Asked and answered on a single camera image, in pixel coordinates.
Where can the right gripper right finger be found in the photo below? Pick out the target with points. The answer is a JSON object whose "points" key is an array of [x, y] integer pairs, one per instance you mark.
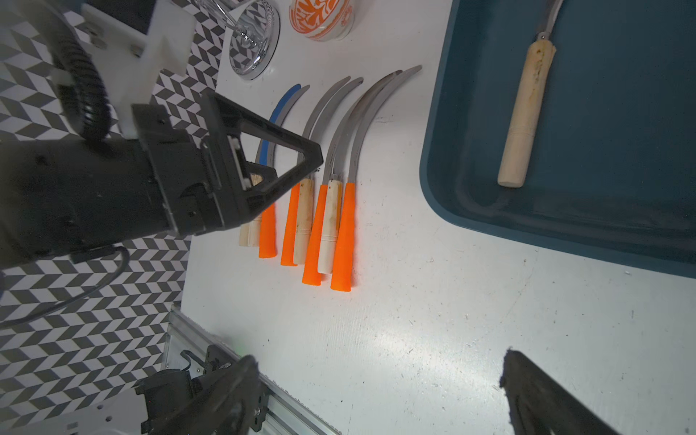
{"points": [[539, 405]]}

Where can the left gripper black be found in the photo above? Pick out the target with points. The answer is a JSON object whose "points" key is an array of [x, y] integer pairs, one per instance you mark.
{"points": [[207, 188]]}

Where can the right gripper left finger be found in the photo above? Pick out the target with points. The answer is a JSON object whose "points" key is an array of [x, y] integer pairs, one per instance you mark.
{"points": [[228, 406]]}

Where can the orange handle sickle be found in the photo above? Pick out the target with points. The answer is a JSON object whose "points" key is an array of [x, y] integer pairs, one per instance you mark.
{"points": [[287, 258], [342, 269], [311, 275]]}

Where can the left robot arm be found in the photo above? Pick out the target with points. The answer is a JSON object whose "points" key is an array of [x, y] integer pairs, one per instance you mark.
{"points": [[127, 172]]}

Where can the dark blue storage tray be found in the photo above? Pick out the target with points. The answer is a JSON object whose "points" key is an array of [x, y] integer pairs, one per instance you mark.
{"points": [[612, 170]]}

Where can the blue blade orange sickle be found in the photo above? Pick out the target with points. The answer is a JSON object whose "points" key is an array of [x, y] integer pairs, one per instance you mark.
{"points": [[267, 233]]}

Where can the chrome mug tree stand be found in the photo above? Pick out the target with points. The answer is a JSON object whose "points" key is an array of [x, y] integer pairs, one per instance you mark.
{"points": [[255, 29]]}

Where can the orange patterned small bowl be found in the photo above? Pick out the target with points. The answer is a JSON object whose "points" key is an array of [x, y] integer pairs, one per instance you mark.
{"points": [[322, 20]]}

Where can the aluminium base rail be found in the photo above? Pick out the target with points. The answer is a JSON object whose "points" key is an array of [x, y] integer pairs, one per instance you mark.
{"points": [[162, 374]]}

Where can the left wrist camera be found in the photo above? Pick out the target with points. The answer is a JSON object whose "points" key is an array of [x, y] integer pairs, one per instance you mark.
{"points": [[131, 42]]}

